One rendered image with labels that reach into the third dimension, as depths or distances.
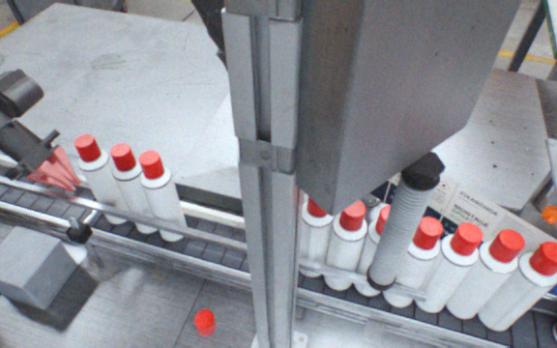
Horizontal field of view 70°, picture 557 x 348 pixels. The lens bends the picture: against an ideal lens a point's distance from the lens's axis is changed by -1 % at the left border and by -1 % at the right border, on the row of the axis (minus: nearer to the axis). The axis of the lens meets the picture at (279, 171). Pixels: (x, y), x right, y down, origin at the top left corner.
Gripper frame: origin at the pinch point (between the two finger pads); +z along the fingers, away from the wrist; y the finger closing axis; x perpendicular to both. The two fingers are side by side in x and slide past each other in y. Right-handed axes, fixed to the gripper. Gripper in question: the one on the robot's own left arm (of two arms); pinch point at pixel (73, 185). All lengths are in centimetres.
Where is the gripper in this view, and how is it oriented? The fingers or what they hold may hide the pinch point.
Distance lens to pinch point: 84.1
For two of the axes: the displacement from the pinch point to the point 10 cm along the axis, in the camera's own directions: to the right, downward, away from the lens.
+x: -7.2, 2.8, 6.4
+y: 3.0, -7.0, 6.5
